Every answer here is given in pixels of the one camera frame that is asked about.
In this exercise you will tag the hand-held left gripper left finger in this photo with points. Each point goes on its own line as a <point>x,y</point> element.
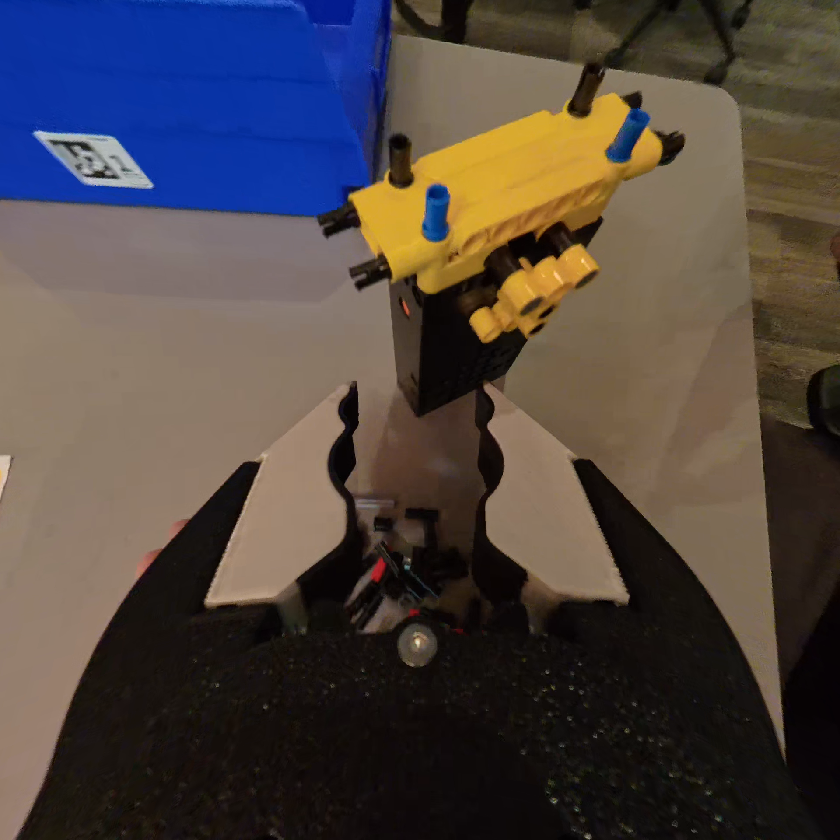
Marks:
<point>282,512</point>

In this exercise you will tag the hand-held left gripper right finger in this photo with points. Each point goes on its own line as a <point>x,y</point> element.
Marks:
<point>544,518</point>

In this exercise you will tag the pile of small building parts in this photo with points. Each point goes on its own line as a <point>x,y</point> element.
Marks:
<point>394,564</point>

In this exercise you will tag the yellow and black brick assembly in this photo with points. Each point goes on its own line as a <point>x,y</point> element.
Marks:
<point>512,177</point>

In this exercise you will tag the person's left hand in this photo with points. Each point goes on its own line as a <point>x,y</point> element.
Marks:
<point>164,538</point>

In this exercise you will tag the person's leg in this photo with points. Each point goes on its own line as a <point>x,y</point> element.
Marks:
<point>807,525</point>

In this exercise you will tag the white paper sheet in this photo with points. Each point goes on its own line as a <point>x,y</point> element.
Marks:
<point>4,476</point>

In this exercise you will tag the blue storage bin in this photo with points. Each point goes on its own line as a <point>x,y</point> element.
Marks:
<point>197,79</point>

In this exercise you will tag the black legged wooden desk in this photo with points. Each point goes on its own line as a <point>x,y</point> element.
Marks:
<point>453,19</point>

